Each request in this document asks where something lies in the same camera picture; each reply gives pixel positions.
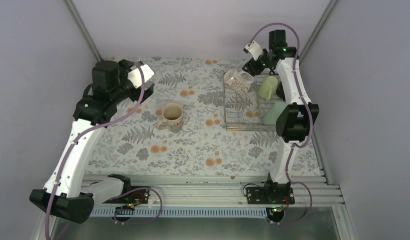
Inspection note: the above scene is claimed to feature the mint green tumbler cup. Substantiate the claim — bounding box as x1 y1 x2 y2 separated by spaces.
263 101 287 126

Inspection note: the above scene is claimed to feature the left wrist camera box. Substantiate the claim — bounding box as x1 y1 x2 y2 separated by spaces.
127 64 155 89

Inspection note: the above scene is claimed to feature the metal wire dish rack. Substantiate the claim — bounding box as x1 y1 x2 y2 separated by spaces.
223 71 282 132

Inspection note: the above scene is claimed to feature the black mug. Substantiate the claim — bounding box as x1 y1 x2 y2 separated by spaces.
276 83 286 102

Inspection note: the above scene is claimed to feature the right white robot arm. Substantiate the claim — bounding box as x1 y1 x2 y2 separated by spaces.
242 29 319 205

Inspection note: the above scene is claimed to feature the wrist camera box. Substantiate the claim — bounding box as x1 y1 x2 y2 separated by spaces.
127 64 155 89
243 40 264 61

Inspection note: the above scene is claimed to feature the corner aluminium post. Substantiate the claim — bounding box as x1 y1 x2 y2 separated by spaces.
63 0 103 61
299 0 338 62

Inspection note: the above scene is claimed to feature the left corner aluminium post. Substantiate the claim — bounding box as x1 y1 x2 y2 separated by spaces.
63 0 103 61

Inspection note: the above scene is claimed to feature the light green mug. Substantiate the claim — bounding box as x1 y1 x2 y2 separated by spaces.
258 76 278 102

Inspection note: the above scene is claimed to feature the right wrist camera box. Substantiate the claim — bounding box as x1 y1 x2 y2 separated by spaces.
243 40 264 61

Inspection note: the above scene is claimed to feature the right corner aluminium post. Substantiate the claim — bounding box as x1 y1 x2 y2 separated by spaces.
299 0 338 62

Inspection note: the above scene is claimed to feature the beige pineapple mug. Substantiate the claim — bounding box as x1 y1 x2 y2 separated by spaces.
156 102 184 133

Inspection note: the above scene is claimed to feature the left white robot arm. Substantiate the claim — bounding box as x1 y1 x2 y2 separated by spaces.
29 59 154 224

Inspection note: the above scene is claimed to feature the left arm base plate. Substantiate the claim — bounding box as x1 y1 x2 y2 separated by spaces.
104 186 150 205

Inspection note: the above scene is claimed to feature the white iridescent patterned mug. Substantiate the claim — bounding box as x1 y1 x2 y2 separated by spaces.
223 68 255 94

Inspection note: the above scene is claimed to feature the grey slotted cable duct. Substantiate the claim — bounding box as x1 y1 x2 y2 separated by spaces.
56 206 270 219

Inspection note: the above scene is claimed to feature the aluminium rail frame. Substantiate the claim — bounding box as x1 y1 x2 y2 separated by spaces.
45 175 346 208

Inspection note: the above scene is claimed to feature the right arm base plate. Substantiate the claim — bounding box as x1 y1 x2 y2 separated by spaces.
246 185 296 205

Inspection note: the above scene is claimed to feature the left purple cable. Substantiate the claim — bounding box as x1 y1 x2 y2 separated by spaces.
44 61 163 240

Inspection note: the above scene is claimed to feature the floral tablecloth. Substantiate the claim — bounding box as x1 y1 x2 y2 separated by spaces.
86 57 279 177

